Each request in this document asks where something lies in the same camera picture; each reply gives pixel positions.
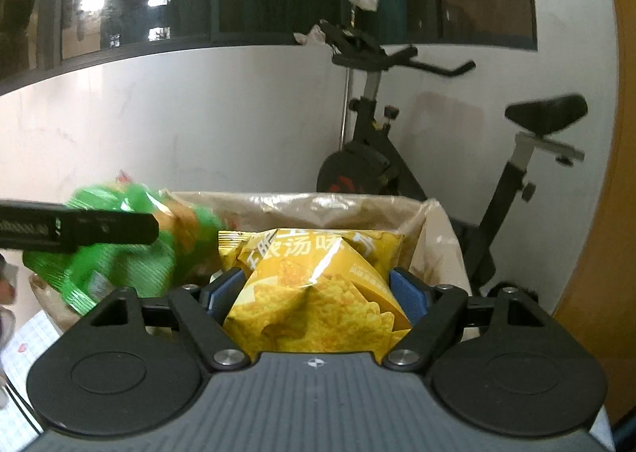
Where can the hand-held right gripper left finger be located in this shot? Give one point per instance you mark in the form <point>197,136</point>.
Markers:
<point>226,292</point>

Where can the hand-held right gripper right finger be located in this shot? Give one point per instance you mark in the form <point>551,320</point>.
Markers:
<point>408,292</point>

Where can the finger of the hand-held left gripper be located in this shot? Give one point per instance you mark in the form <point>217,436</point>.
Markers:
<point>99,228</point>

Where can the green chip bag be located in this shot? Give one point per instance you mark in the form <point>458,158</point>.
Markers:
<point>124,276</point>

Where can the brown cardboard box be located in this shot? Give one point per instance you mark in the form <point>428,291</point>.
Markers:
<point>447,243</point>

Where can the yellow chip bag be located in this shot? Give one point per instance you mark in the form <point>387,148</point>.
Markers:
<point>308,313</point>

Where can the black exercise bike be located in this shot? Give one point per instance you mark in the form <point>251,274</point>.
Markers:
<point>367,159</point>

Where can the checked tablecloth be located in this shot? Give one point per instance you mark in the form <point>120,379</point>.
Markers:
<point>25,362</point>

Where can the orange wooden door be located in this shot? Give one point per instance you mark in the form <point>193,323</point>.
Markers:
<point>611,184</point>

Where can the crumpled white paper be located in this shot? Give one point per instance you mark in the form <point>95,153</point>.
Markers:
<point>305,37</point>

